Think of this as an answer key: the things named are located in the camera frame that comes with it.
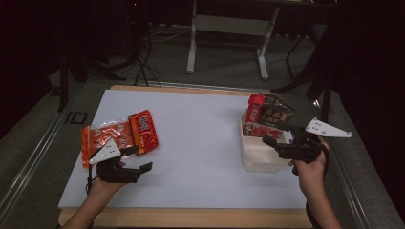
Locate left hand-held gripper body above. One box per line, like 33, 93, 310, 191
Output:
88, 138, 141, 185

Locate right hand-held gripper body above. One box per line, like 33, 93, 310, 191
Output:
276, 117, 352, 165

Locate white divided lunch box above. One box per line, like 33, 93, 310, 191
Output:
240, 113, 292, 174

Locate orange sausage packet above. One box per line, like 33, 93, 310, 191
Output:
80, 109, 160, 170

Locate person's right hand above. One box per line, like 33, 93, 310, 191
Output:
288, 136, 330, 194

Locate person's left hand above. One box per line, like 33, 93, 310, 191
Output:
90, 176, 127, 199

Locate black metal stand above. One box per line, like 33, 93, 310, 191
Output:
270, 18, 338, 130

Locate white table mat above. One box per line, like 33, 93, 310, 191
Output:
57, 89, 308, 210

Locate wooden table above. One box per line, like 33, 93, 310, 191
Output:
57, 84, 314, 229

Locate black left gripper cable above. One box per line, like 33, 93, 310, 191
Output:
85, 164, 96, 196

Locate metal floor rail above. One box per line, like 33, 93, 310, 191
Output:
313, 98, 372, 229
0, 82, 87, 218

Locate black floor cables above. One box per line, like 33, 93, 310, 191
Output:
133, 41, 163, 88

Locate white floor cable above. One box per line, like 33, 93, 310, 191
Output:
149, 28, 192, 44

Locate white metal frame desk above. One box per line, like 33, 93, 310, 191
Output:
185, 0, 338, 81

